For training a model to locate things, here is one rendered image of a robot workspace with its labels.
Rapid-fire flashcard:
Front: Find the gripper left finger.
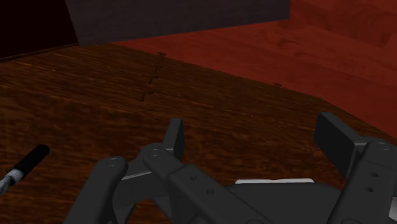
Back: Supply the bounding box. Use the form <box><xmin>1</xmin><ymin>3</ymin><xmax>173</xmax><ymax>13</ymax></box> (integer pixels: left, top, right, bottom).
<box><xmin>63</xmin><ymin>117</ymin><xmax>270</xmax><ymax>224</ymax></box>

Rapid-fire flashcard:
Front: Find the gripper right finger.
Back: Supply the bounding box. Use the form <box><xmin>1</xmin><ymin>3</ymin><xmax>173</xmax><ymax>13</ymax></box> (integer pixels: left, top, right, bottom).
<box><xmin>314</xmin><ymin>111</ymin><xmax>397</xmax><ymax>224</ymax></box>

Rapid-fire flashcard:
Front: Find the black and silver pen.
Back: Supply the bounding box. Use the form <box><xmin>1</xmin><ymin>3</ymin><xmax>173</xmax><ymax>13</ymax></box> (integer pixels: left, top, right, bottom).
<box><xmin>0</xmin><ymin>144</ymin><xmax>51</xmax><ymax>195</ymax></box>

